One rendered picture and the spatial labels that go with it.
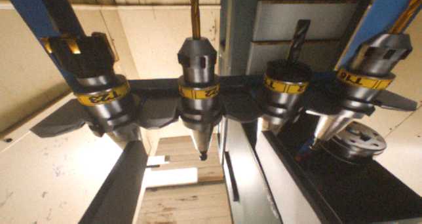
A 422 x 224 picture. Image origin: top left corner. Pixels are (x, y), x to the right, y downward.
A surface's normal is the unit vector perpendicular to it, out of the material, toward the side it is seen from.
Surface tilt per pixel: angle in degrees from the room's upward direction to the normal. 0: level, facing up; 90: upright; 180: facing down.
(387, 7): 90
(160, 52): 90
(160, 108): 180
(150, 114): 180
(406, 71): 90
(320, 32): 89
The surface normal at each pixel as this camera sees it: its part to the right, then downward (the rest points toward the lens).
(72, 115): 0.00, -0.82
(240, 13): 0.10, 0.57
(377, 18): -0.99, 0.06
